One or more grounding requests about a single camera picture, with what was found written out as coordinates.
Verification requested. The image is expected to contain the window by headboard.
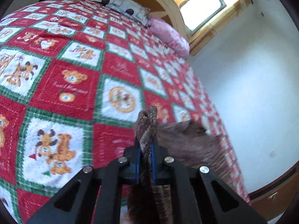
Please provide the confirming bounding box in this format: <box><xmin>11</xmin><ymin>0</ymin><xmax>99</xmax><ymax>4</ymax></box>
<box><xmin>179</xmin><ymin>0</ymin><xmax>241</xmax><ymax>37</ymax></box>

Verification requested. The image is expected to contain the brown wooden furniture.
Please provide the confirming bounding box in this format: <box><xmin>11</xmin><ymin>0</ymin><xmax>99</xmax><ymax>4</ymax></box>
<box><xmin>248</xmin><ymin>164</ymin><xmax>298</xmax><ymax>221</ymax></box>

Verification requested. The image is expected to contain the grey patterned pillow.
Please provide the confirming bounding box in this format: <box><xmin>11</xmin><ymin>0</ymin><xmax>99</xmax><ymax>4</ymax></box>
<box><xmin>91</xmin><ymin>0</ymin><xmax>150</xmax><ymax>26</ymax></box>

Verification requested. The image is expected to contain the yellow curtain by headboard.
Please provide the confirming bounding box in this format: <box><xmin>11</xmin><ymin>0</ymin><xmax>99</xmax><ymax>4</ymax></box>
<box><xmin>174</xmin><ymin>0</ymin><xmax>253</xmax><ymax>56</ymax></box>

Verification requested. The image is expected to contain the pink pillow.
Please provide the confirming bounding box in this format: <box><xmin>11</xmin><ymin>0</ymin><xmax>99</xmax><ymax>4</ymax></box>
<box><xmin>147</xmin><ymin>17</ymin><xmax>190</xmax><ymax>58</ymax></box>

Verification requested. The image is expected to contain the brown knitted sweater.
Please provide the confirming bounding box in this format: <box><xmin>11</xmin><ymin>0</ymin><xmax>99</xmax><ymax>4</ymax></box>
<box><xmin>127</xmin><ymin>106</ymin><xmax>234</xmax><ymax>223</ymax></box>

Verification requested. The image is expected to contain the red patchwork bedspread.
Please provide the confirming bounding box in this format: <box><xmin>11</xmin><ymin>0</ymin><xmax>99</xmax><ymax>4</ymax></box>
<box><xmin>1</xmin><ymin>0</ymin><xmax>249</xmax><ymax>223</ymax></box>

